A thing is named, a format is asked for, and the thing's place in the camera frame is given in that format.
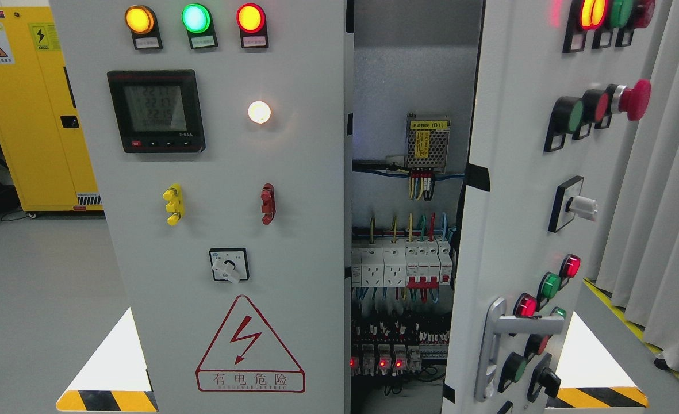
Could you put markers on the grey curtain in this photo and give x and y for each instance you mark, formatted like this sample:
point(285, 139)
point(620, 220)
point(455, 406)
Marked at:
point(640, 268)

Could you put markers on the grey cabinet door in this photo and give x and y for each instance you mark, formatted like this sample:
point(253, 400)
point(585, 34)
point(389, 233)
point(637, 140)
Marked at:
point(297, 262)
point(543, 162)

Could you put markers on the white indicator lamp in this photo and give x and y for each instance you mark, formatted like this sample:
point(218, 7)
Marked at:
point(259, 112)

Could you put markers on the yellow indicator lamp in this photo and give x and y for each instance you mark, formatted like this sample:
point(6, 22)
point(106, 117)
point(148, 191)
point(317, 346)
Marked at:
point(143, 25)

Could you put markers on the perforated metal power supply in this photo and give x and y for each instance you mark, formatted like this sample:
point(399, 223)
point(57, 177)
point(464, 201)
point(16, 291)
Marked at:
point(427, 139)

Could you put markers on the red emergency stop button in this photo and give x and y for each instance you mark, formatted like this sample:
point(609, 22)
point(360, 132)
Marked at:
point(633, 101)

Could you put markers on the red indicator lamp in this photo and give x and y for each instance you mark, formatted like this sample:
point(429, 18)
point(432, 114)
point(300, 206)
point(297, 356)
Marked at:
point(252, 22)

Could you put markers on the white breaker and socket row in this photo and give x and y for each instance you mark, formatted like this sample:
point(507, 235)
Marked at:
point(414, 265)

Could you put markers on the red terminal post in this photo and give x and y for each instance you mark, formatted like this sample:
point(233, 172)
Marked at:
point(268, 207)

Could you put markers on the red electric hazard sticker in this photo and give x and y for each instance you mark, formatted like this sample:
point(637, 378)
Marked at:
point(246, 355)

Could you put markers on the rotary selector switch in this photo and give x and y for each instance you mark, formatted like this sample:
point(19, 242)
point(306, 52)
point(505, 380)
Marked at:
point(229, 264)

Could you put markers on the yellow safety cabinet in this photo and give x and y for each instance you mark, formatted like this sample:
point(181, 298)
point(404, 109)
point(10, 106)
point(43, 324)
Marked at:
point(40, 132)

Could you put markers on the silver door handle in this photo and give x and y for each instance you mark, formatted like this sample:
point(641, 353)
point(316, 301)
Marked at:
point(495, 376)

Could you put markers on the black digital power meter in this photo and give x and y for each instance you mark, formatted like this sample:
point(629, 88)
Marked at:
point(157, 111)

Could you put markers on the yellow terminal post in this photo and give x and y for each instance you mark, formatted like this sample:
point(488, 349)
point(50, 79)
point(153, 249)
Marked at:
point(175, 205)

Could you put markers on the green indicator lamp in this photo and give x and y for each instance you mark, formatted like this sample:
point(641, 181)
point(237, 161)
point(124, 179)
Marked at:
point(199, 26)

